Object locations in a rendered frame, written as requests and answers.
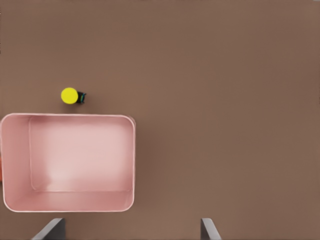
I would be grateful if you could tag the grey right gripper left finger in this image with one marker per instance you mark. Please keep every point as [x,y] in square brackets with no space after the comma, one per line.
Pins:
[51,230]

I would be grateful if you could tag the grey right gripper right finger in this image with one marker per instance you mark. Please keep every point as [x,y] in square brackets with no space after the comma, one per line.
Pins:
[210,230]

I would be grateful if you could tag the pink storage box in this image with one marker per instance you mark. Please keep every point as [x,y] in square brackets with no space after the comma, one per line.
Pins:
[75,160]

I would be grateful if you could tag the yellow push button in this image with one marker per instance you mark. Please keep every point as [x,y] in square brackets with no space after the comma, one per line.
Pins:
[70,95]

